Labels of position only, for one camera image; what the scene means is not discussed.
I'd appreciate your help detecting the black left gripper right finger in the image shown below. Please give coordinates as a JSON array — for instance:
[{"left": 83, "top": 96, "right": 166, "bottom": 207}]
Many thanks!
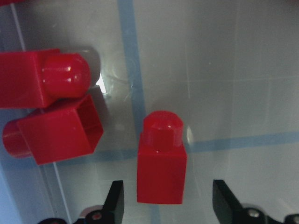
[{"left": 212, "top": 180, "right": 266, "bottom": 224}]

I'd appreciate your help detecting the clear plastic storage box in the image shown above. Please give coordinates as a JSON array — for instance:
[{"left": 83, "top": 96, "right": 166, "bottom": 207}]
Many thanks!
[{"left": 0, "top": 0, "right": 299, "bottom": 224}]

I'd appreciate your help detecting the blue plastic tray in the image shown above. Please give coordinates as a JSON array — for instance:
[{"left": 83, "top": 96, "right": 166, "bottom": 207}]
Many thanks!
[{"left": 0, "top": 172, "right": 22, "bottom": 224}]

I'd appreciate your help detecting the red toy block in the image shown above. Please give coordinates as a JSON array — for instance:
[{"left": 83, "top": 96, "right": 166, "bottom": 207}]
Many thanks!
[
  {"left": 136, "top": 111, "right": 187, "bottom": 204},
  {"left": 2, "top": 95, "right": 104, "bottom": 165},
  {"left": 0, "top": 49, "right": 91, "bottom": 109}
]

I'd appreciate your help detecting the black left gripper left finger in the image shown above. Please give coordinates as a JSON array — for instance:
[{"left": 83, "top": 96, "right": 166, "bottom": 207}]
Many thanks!
[{"left": 100, "top": 180, "right": 124, "bottom": 224}]

